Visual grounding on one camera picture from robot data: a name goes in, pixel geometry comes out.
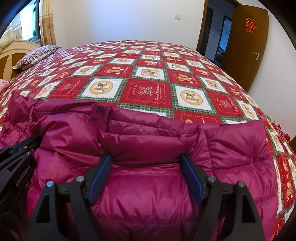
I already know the magenta down jacket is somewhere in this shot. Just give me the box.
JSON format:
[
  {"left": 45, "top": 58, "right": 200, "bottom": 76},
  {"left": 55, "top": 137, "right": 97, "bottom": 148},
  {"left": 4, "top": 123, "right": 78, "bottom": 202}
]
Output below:
[{"left": 0, "top": 91, "right": 279, "bottom": 241}]

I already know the beige patterned curtain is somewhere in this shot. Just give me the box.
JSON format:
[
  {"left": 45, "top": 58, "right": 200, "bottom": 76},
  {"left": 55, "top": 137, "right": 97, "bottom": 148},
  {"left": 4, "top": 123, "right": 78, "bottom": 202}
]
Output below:
[{"left": 38, "top": 0, "right": 57, "bottom": 47}]

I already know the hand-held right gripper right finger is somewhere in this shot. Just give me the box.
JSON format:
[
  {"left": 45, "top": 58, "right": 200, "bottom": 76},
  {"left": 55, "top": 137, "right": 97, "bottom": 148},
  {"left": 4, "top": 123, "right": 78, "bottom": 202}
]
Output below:
[{"left": 180, "top": 154, "right": 264, "bottom": 241}]

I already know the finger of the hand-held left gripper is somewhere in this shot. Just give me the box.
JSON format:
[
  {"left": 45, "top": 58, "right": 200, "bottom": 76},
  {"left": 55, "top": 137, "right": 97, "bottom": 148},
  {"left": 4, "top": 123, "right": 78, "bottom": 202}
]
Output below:
[
  {"left": 0, "top": 150, "right": 36, "bottom": 177},
  {"left": 0, "top": 137, "right": 39, "bottom": 158}
]

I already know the striped pillow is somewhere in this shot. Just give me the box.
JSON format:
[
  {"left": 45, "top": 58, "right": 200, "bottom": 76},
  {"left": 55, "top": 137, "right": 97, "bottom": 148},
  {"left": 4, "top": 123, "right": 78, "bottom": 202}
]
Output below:
[{"left": 12, "top": 44, "right": 62, "bottom": 70}]

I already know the brown door frame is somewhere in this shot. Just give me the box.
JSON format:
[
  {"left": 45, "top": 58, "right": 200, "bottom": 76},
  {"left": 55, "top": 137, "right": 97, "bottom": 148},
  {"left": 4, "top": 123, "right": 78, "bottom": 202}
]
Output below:
[{"left": 196, "top": 0, "right": 209, "bottom": 55}]

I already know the sheer yellow curtain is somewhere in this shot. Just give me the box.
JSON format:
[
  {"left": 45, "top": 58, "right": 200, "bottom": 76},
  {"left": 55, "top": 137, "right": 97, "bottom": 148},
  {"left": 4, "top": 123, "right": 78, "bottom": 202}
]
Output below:
[{"left": 0, "top": 13, "right": 24, "bottom": 49}]

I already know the red printed patchwork blanket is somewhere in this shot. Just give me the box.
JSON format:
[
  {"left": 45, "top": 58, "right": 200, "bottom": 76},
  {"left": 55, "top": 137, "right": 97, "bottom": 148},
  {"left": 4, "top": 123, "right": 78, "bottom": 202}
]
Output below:
[{"left": 0, "top": 40, "right": 296, "bottom": 241}]

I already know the window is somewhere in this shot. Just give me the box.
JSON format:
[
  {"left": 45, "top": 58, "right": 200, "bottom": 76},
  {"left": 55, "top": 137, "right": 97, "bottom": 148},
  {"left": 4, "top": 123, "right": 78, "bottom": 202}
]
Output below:
[{"left": 20, "top": 0, "right": 41, "bottom": 42}]

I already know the brown wooden door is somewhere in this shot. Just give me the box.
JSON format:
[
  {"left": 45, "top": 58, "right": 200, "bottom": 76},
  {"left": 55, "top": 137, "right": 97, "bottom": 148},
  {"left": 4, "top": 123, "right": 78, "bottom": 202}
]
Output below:
[{"left": 221, "top": 3, "right": 270, "bottom": 92}]

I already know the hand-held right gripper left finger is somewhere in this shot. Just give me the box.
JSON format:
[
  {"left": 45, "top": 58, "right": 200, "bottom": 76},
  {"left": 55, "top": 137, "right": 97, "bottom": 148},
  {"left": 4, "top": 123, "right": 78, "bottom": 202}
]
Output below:
[{"left": 26, "top": 154, "right": 113, "bottom": 241}]

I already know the beige wooden headboard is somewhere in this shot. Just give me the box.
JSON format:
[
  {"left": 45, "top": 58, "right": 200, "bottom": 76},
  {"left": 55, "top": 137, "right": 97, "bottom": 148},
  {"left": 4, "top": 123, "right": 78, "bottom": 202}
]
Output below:
[{"left": 0, "top": 39, "right": 40, "bottom": 81}]

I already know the red paper door decoration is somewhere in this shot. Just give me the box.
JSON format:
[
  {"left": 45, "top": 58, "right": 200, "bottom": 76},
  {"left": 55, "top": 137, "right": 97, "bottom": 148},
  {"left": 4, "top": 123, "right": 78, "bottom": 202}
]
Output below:
[{"left": 244, "top": 18, "right": 258, "bottom": 33}]

